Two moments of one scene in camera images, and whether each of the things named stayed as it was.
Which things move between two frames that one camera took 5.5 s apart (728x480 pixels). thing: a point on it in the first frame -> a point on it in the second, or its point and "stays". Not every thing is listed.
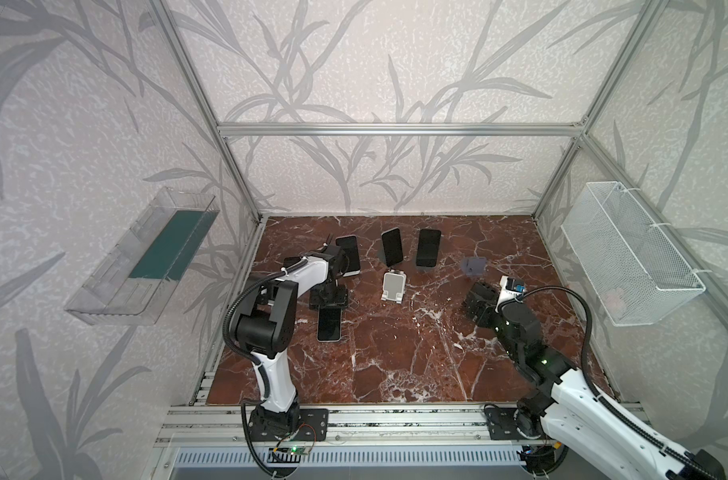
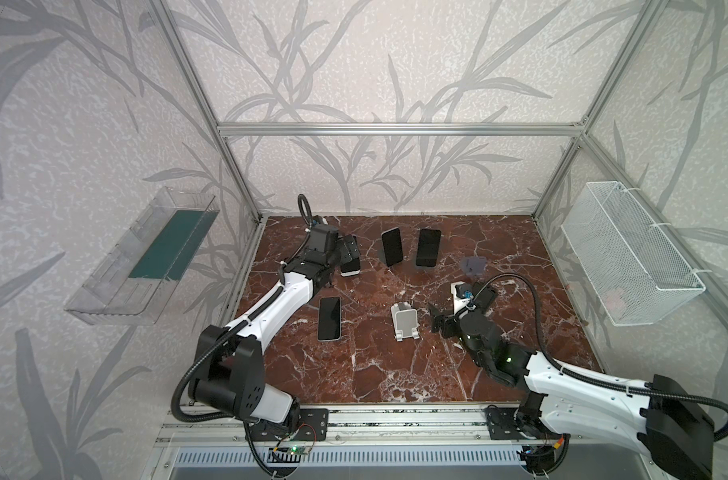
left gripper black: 328,294 -> 342,253
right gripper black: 481,301 -> 451,324
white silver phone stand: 394,285 -> 404,321
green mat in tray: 175,245 stays
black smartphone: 329,323 stays
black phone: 428,247 stays
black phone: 392,244 stays
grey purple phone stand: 475,266 stays
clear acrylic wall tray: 134,281 stays
